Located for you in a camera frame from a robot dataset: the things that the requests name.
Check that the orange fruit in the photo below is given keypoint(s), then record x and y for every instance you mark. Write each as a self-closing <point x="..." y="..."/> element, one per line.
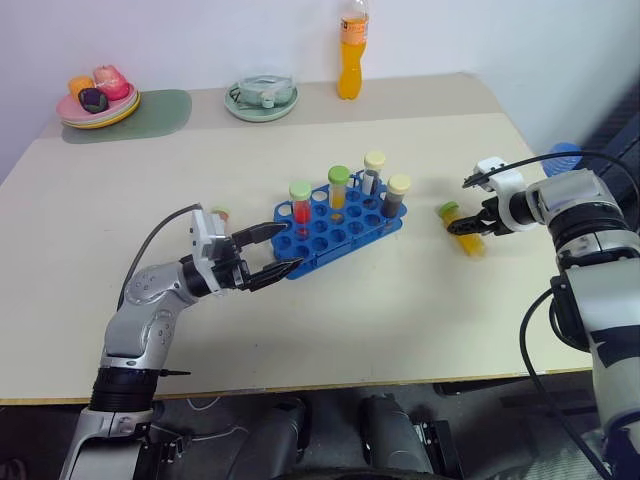
<point x="80" y="85"/>

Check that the black object beside table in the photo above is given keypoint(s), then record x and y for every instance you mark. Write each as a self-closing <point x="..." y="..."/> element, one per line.
<point x="622" y="130"/>

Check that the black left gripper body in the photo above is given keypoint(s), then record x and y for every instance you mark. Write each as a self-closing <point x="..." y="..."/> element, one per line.
<point x="232" y="272"/>

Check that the dark purple fruit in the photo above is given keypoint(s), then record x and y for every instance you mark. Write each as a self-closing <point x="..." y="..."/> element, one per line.
<point x="93" y="100"/>

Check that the blue test tube rack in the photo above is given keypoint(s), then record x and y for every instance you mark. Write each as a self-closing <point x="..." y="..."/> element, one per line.
<point x="345" y="230"/>

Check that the stacked plates with toy food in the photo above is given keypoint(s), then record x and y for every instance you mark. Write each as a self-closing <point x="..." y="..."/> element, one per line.
<point x="100" y="124"/>

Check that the green placemat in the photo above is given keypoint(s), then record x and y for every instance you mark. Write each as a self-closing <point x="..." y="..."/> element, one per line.
<point x="160" y="115"/>

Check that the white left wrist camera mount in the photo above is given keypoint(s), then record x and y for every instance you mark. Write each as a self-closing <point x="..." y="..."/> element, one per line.
<point x="206" y="235"/>

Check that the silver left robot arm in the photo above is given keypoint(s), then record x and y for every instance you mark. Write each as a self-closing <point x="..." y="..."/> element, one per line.
<point x="145" y="320"/>

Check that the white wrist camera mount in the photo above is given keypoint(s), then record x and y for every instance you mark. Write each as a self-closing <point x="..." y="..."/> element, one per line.
<point x="502" y="187"/>
<point x="206" y="235"/>

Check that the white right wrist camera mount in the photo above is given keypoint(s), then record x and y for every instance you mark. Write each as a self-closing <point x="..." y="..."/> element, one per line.
<point x="502" y="187"/>

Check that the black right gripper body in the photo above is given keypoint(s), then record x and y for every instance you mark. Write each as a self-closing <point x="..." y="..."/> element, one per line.
<point x="495" y="220"/>

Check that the dark rounded shape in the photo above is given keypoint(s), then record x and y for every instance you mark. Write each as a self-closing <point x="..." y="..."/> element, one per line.
<point x="270" y="440"/>
<point x="395" y="435"/>

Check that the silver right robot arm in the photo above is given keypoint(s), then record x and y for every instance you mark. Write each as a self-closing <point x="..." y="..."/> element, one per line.
<point x="580" y="220"/>

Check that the pink plate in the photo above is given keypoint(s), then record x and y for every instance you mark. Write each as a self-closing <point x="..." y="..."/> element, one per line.
<point x="117" y="107"/>

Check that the blue ribbed round object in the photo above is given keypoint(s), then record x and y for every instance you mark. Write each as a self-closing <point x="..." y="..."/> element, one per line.
<point x="562" y="157"/>

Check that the pale green plate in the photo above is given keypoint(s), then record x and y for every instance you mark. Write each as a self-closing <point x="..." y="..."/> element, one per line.
<point x="260" y="112"/>

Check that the orange soda bottle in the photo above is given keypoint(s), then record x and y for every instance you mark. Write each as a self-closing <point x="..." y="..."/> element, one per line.
<point x="351" y="65"/>

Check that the pale green capped pouch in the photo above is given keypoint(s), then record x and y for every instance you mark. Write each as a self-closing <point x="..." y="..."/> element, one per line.
<point x="262" y="90"/>

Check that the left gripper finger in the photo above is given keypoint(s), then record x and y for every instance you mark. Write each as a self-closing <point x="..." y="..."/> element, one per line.
<point x="260" y="233"/>
<point x="275" y="272"/>

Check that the red tube green cap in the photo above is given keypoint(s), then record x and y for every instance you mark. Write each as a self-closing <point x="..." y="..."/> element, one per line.
<point x="221" y="215"/>
<point x="301" y="205"/>

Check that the pink peach fruit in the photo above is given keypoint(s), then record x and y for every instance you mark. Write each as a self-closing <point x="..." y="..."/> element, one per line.
<point x="111" y="82"/>

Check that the clear tube cream cap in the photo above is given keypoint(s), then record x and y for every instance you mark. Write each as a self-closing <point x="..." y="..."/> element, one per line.
<point x="374" y="170"/>

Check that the dark brown tube cream cap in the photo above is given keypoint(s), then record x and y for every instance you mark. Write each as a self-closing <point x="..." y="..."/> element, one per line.
<point x="395" y="197"/>

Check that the yellow tube green cap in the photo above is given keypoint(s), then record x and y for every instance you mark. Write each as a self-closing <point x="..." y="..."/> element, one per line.
<point x="338" y="187"/>
<point x="472" y="244"/>

